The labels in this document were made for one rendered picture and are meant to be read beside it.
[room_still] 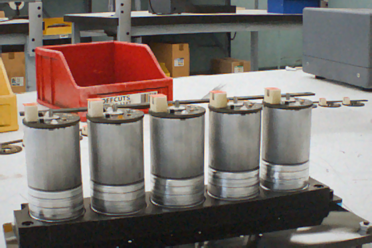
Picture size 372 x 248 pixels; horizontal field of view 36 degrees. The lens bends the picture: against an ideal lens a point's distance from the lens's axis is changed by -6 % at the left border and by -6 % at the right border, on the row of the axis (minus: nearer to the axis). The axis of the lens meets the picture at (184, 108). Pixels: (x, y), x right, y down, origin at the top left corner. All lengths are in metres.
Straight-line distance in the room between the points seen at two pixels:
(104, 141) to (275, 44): 5.88
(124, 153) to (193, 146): 0.03
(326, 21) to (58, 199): 0.58
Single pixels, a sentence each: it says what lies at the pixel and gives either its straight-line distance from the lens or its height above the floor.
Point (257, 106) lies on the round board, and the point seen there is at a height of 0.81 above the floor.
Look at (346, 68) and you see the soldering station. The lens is 0.74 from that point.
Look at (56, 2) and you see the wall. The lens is 4.91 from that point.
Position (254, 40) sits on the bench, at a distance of 4.06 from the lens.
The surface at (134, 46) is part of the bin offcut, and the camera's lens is 0.63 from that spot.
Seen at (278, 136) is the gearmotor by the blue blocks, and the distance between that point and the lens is 0.28.
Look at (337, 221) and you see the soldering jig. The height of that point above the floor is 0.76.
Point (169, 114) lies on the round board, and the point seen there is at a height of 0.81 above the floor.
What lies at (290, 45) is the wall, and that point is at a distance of 6.26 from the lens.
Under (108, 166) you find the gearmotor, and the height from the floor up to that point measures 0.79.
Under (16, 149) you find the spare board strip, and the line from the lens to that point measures 0.45.
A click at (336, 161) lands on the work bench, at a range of 0.42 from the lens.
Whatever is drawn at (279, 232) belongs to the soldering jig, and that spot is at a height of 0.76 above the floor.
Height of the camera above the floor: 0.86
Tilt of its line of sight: 11 degrees down
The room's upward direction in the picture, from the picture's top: straight up
